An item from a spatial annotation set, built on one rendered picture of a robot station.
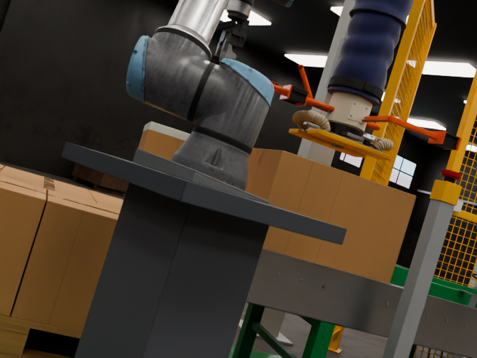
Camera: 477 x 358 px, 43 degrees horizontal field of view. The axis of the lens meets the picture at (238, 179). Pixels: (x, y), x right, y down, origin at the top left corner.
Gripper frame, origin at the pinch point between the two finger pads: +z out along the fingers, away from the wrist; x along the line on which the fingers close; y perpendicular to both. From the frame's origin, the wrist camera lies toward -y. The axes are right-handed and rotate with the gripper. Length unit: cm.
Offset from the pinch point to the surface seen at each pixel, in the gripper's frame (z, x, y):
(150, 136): 28, 171, 10
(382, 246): 48, -18, 81
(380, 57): -24, -8, 61
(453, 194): 23, -51, 80
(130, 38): -174, 995, 41
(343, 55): -22, 1, 50
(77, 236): 74, -18, -32
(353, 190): 30, -18, 61
